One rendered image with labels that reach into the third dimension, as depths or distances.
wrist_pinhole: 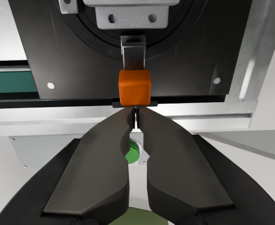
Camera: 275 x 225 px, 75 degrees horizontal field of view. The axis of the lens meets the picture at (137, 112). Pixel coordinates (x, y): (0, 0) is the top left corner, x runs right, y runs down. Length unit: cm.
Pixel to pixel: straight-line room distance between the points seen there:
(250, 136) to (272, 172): 119
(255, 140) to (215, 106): 157
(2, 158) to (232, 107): 49
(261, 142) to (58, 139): 174
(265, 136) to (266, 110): 141
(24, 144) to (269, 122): 47
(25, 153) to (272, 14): 37
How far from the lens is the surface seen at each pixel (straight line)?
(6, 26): 31
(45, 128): 29
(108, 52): 19
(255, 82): 28
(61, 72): 23
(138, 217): 58
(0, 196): 65
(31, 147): 32
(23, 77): 28
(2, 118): 31
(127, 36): 18
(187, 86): 23
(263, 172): 59
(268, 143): 193
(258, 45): 27
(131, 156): 28
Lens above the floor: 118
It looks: 60 degrees down
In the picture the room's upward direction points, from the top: 177 degrees clockwise
